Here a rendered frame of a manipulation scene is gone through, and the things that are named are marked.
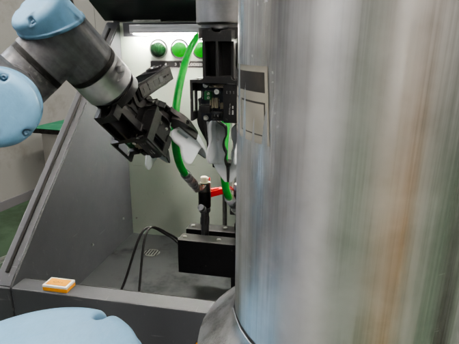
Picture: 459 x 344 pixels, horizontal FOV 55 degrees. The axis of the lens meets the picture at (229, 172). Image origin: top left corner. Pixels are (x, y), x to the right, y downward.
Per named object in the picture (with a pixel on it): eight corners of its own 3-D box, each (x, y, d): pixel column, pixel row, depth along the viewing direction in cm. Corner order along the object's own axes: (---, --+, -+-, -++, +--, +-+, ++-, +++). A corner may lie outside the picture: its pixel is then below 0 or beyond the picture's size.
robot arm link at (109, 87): (81, 54, 65) (125, 41, 61) (102, 76, 69) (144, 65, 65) (63, 93, 61) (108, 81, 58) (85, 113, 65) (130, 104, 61)
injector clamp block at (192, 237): (179, 299, 102) (177, 238, 97) (192, 278, 111) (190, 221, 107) (331, 318, 95) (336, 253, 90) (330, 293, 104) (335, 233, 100)
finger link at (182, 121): (184, 146, 76) (143, 119, 72) (186, 138, 77) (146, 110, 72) (201, 138, 73) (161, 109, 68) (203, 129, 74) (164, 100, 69)
